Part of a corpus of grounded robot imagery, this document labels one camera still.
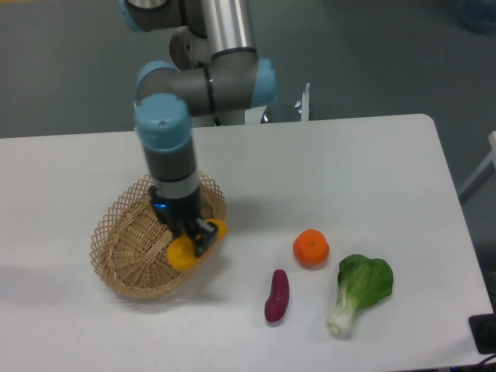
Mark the orange toy tangerine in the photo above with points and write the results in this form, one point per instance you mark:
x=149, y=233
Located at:
x=311, y=248

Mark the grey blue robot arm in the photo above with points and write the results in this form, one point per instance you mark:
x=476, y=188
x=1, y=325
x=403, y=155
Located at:
x=223, y=74

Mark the green toy bok choy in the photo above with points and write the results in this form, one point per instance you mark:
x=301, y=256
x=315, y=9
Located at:
x=362, y=283

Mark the purple toy sweet potato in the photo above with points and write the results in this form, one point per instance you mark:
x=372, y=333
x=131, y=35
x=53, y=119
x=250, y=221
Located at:
x=278, y=299

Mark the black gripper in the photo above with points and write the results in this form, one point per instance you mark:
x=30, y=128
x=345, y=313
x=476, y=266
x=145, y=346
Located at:
x=182, y=215

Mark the yellow toy mango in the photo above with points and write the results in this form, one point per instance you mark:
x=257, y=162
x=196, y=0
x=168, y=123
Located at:
x=180, y=252

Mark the woven wicker basket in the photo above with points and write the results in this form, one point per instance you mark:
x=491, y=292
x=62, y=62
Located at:
x=129, y=248

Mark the black device at table edge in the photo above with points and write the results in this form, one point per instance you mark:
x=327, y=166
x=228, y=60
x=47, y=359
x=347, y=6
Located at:
x=483, y=332

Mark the white furniture leg right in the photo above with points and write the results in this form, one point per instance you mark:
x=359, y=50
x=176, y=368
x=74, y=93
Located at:
x=481, y=174

